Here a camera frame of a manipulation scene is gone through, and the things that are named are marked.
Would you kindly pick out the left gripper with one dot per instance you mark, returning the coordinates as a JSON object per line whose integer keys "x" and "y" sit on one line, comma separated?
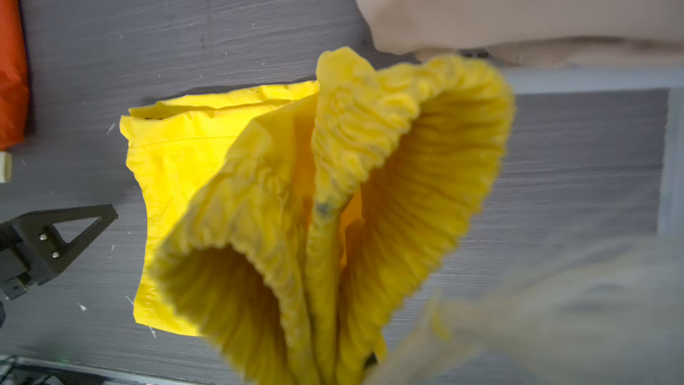
{"x": 33, "y": 252}

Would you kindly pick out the orange shorts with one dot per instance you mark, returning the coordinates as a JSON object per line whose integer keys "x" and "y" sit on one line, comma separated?
{"x": 15, "y": 90}

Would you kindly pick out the yellow shorts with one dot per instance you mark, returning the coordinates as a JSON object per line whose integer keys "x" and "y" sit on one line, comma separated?
{"x": 288, "y": 223}

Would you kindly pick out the beige shorts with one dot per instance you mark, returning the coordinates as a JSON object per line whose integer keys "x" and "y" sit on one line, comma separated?
{"x": 532, "y": 33}

